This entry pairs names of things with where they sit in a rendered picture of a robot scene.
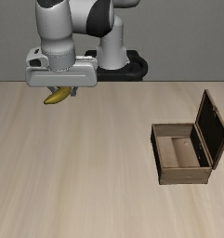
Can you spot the brown wooden box lid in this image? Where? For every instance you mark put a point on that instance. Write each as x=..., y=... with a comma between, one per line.
x=212, y=127

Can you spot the brown wooden box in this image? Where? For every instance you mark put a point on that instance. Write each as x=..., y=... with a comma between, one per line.
x=181, y=155

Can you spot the yellow banana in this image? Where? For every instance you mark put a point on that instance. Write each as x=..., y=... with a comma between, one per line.
x=57, y=95

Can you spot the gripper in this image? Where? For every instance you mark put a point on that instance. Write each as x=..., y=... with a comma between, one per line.
x=60, y=76

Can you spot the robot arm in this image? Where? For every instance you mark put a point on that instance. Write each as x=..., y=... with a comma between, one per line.
x=54, y=28

